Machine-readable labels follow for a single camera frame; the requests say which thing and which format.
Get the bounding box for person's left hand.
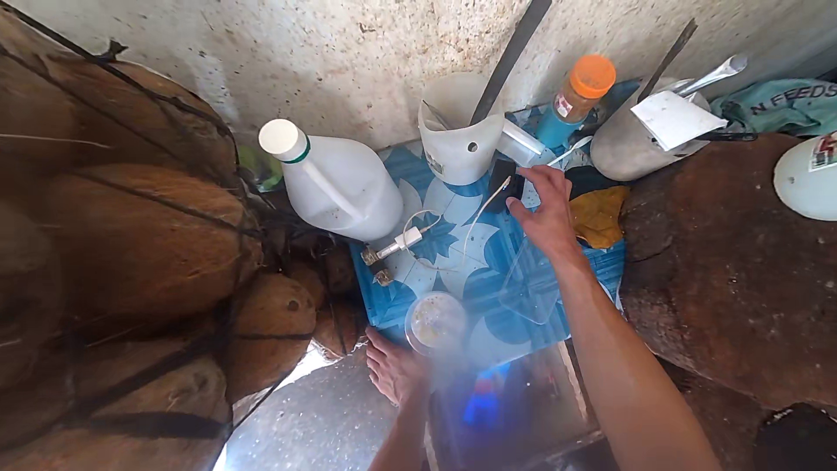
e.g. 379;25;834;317
364;326;432;408

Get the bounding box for person's right hand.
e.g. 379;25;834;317
505;165;580;260

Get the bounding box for black rectangular device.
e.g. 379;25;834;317
488;159;526;215

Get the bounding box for person's right forearm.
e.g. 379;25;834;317
549;243;723;471

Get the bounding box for person's left forearm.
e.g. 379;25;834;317
368;390;432;471

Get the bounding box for white plastic spoon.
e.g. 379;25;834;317
547;135;594;168

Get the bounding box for black cloth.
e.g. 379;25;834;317
564;165;616;201

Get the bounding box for clear plastic box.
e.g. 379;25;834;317
497;119;555;168

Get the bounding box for blue plastic cup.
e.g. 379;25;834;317
535;105;585;150

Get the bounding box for mustard yellow cloth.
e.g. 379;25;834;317
568;186;631;250

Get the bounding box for round clear food container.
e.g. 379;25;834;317
405;291;468;357

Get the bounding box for large greyish white container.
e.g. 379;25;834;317
590;78;711;183

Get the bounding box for blue patterned tablecloth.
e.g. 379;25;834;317
348;80;642;371

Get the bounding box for small brown ended piece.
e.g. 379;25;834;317
361;245;393;287

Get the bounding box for white cut plastic container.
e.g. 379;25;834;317
418;72;506;186

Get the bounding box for jar with orange lid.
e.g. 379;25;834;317
552;54;617;125

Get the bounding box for white plug adapter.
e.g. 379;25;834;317
377;226;424;261

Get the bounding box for dark flat strip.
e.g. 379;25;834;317
470;0;553;126

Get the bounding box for white folded card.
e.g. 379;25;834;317
630;90;728;153

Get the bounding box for wood framed glass panel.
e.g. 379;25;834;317
424;339;606;471

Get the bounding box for dark wooden stick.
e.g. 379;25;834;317
637;18;698;104

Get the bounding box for white plastic jug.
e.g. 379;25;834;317
258;118;404;242

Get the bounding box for large brown rounded block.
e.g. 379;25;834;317
619;133;837;412

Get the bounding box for black framed glasses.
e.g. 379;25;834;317
694;118;759;143

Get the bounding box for rolled white tube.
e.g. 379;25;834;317
676;54;748;98

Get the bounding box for green plastic bag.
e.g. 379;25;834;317
235;145;284;193

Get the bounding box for green printed sack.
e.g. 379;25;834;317
710;78;837;137

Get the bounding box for pile of brown coconuts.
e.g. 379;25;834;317
0;7;368;471

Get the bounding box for white round container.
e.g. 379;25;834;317
773;131;837;222

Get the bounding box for white cable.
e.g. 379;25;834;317
402;175;512;272

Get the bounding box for black strap netting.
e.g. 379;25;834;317
0;0;321;452

